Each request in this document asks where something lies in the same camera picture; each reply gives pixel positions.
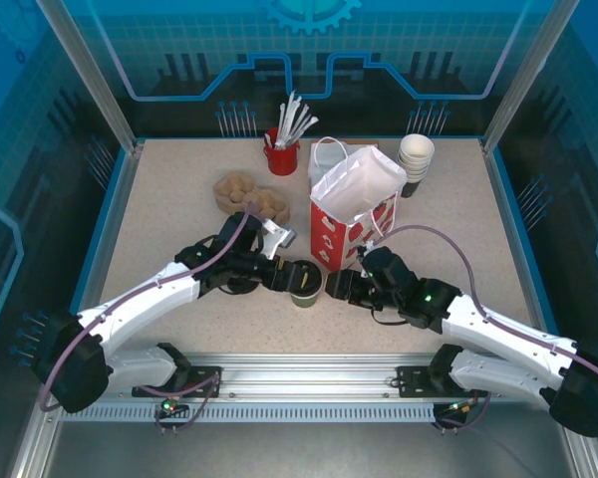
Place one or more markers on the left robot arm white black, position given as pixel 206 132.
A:
pixel 129 309

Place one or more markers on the aluminium frame post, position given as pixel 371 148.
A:
pixel 90 74
pixel 526 74

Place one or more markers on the white paper cup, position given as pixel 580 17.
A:
pixel 414 179
pixel 414 174
pixel 417 147
pixel 414 168

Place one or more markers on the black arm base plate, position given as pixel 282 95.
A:
pixel 411 381
pixel 204 381

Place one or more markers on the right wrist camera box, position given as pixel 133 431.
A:
pixel 365 251

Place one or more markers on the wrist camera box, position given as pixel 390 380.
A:
pixel 365 251
pixel 276 239

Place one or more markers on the aluminium side frame beam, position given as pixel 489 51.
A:
pixel 114 209
pixel 503 209

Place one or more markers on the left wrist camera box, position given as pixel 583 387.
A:
pixel 276 239

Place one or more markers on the black plastic cup lid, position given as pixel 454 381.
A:
pixel 295 279

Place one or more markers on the red straw holder cup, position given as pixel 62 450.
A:
pixel 281 159

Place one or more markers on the green paper coffee cup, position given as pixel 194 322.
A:
pixel 305 300

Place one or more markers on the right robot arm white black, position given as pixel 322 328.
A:
pixel 503 328

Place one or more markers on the white paper bag red print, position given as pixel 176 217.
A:
pixel 359 189

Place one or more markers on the aluminium front rail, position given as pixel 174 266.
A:
pixel 309 378

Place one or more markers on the small circuit board with LEDs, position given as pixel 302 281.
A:
pixel 172 406
pixel 458 407

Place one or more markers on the stack of black cup lids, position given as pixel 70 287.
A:
pixel 241 288

